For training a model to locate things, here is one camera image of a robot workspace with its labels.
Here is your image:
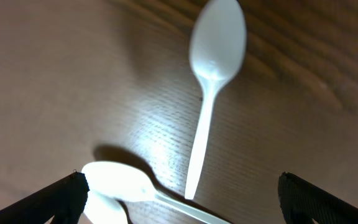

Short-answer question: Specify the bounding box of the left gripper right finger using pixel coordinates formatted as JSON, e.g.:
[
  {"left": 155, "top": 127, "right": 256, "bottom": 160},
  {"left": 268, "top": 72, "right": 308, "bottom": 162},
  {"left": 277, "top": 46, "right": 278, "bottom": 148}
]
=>
[{"left": 278, "top": 172, "right": 358, "bottom": 224}]

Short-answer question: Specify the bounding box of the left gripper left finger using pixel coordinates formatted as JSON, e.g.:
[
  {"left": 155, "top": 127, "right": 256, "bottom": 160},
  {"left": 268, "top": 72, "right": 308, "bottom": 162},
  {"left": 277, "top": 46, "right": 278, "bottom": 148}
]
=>
[{"left": 0, "top": 172, "right": 90, "bottom": 224}]

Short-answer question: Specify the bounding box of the white plastic spoon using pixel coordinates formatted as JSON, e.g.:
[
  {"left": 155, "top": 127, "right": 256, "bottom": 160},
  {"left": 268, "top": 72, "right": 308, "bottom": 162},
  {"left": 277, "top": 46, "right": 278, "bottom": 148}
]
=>
[
  {"left": 81, "top": 161, "right": 229, "bottom": 224},
  {"left": 185, "top": 0, "right": 247, "bottom": 200},
  {"left": 83, "top": 190, "right": 128, "bottom": 224}
]

